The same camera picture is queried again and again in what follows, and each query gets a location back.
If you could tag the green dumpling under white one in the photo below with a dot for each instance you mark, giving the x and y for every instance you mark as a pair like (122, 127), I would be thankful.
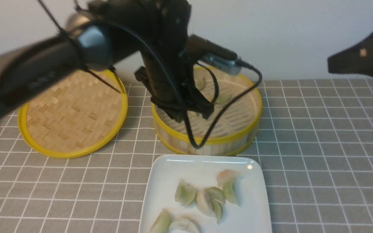
(217, 209)

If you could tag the grey checked tablecloth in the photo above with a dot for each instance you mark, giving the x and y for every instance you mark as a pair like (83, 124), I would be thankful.
(314, 145)

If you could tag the white dumpling at plate bottom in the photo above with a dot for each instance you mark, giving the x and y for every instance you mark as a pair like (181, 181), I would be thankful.
(184, 224)

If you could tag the white rectangular plate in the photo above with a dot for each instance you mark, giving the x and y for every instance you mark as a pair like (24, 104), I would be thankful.
(251, 215)

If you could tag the yellow rimmed bamboo steamer lid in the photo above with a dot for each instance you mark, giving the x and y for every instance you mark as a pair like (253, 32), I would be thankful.
(75, 117)

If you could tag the yellow rimmed bamboo steamer basket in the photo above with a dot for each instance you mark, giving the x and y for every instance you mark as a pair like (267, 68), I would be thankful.
(235, 130)

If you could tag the green dumpling beside pink one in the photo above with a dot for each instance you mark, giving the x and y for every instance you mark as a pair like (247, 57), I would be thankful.
(229, 192)

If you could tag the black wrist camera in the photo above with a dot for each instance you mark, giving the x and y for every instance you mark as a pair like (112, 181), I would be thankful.
(221, 58)

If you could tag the green dumpling atop white one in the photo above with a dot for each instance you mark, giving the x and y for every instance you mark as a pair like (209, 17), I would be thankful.
(217, 194)

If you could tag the pink dumpling on plate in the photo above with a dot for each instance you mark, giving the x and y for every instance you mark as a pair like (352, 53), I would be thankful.
(227, 176)

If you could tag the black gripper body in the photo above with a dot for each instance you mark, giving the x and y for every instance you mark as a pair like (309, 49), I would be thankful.
(163, 95)

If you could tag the green dumpling at plate bottom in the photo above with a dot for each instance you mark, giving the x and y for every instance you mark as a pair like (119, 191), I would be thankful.
(162, 222)

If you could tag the white dumpling on plate centre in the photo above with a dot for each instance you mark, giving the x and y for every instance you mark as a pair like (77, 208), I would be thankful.
(203, 203)

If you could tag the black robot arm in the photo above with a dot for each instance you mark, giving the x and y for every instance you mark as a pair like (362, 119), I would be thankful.
(102, 35)

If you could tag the green dumpling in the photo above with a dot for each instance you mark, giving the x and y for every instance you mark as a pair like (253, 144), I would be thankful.
(162, 222)
(217, 209)
(185, 193)
(222, 99)
(199, 83)
(229, 192)
(217, 194)

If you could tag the green dumpling at steamer back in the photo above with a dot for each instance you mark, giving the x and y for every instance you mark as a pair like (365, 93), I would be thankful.
(199, 83)

